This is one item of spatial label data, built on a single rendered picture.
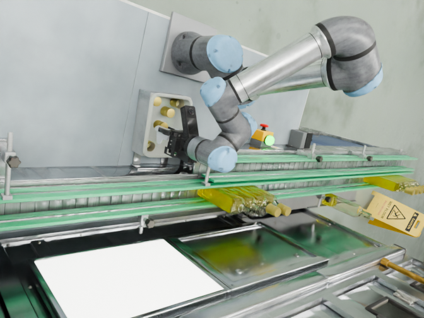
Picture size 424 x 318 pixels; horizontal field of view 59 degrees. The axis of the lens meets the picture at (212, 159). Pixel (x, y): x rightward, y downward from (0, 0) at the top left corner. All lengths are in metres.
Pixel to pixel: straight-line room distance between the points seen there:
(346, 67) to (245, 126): 0.32
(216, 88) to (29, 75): 0.54
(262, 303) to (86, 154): 0.73
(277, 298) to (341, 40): 0.71
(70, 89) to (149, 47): 0.30
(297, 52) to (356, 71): 0.18
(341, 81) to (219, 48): 0.38
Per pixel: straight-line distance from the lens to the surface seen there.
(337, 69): 1.14
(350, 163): 2.25
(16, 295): 1.04
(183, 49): 1.34
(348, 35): 1.07
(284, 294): 1.14
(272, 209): 1.35
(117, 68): 1.31
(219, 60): 1.22
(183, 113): 1.19
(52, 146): 1.28
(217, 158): 1.04
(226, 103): 1.03
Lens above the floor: 1.93
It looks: 47 degrees down
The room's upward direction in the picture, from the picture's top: 114 degrees clockwise
